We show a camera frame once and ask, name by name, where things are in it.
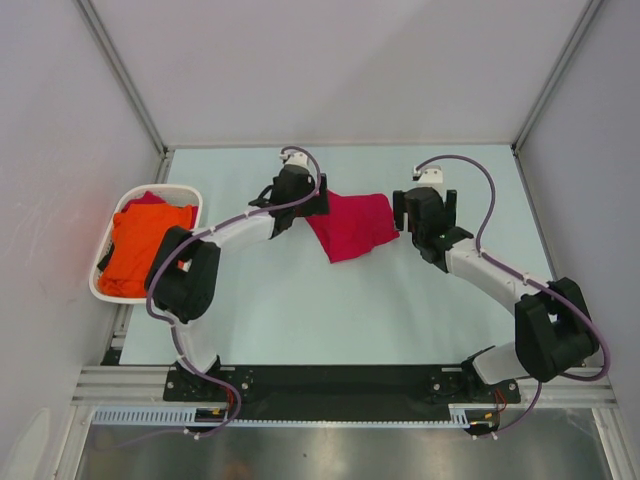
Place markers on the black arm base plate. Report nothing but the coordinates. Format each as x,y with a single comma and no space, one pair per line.
341,393

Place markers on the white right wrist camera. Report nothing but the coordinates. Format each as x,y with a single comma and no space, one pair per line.
428,176

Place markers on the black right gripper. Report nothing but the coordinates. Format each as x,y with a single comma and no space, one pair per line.
449,208

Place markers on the dark red shirt in basket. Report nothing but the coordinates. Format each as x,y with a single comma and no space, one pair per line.
148,198

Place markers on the aluminium corner post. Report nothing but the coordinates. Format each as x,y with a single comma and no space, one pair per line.
560,67
109,51

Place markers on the orange t-shirt in basket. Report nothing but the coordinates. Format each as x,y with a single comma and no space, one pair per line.
137,235

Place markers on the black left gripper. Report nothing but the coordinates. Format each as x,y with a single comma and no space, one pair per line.
318,204

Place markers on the black garment in basket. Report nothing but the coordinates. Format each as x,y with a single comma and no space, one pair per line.
104,262

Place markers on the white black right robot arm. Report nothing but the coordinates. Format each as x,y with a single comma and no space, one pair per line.
552,328

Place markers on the white slotted cable duct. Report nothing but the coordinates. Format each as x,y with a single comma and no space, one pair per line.
159,416

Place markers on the aluminium frame rail front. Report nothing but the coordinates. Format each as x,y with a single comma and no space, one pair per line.
144,385

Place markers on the aluminium corner post right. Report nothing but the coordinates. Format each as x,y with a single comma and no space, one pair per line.
560,67

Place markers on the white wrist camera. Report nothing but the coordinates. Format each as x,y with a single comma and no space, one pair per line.
428,176
295,158

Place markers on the aluminium corner post left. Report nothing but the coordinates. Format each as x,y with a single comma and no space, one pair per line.
109,51

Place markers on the white plastic laundry basket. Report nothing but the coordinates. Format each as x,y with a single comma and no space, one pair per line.
177,195

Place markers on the crimson red t-shirt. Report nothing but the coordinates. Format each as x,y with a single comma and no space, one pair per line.
354,226

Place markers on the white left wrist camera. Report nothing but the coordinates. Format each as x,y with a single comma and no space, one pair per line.
295,158

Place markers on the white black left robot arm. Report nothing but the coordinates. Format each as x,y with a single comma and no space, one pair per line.
181,283

